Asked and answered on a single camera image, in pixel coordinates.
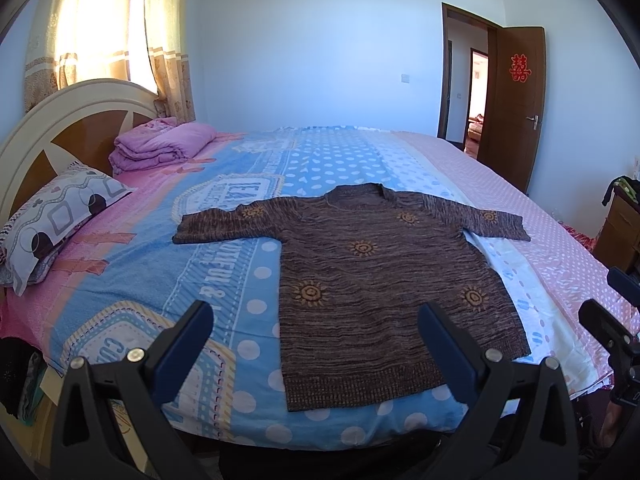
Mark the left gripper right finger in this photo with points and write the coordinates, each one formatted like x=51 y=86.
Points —
x=519 y=424

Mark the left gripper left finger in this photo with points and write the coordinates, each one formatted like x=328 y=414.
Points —
x=87 y=442

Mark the brown knit sweater sun motifs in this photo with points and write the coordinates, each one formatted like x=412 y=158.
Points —
x=356 y=265

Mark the wooden nightstand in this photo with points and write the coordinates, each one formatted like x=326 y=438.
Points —
x=618 y=243

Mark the blue pink patterned bedspread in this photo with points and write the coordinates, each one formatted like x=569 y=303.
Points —
x=121 y=279

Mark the grey patterned pillow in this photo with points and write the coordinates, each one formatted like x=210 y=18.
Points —
x=51 y=216

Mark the brown wooden door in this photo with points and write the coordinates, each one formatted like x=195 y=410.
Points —
x=509 y=144

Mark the folded purple blanket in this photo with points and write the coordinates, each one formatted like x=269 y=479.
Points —
x=157 y=143

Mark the red double happiness decal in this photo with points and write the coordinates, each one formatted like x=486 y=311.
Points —
x=519 y=70

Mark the cream wooden headboard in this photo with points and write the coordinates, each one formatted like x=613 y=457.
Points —
x=76 y=124

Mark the beige patterned curtain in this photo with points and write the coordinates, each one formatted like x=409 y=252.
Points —
x=72 y=41

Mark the silver door handle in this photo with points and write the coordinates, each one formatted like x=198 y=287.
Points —
x=534 y=120

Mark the dark wooden door frame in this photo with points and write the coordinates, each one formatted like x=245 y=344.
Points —
x=465 y=34

